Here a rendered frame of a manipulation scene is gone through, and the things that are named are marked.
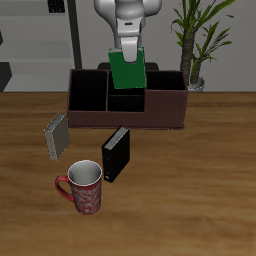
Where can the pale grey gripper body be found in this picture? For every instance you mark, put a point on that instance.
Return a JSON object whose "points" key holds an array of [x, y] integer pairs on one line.
{"points": [[129, 48]]}

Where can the green book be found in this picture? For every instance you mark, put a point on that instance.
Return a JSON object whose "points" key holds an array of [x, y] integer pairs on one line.
{"points": [[128, 75]]}

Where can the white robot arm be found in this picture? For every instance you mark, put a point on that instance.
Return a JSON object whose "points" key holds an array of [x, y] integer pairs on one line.
{"points": [[128, 13]]}

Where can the dark brown desk caddy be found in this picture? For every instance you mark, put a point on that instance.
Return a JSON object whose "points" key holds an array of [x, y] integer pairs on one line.
{"points": [[163, 106]]}

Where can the black book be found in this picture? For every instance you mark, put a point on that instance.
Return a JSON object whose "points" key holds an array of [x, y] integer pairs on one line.
{"points": [[116, 156]]}

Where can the grey book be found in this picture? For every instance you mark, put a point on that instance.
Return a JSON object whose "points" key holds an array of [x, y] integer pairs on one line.
{"points": [[58, 136]]}

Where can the green pot plant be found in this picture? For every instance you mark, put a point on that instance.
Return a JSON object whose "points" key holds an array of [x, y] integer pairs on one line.
{"points": [[188, 43]]}

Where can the small black box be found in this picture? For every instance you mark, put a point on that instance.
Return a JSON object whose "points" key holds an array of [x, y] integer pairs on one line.
{"points": [[56, 6]]}

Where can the dark grey block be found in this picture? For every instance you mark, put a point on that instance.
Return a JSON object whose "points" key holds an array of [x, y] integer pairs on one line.
{"points": [[4, 76]]}

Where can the red patterned mug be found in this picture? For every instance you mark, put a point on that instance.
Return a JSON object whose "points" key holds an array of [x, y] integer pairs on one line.
{"points": [[87, 196]]}

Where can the dark vertical post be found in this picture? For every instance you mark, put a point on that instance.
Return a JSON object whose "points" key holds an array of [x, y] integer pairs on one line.
{"points": [[75, 33]]}

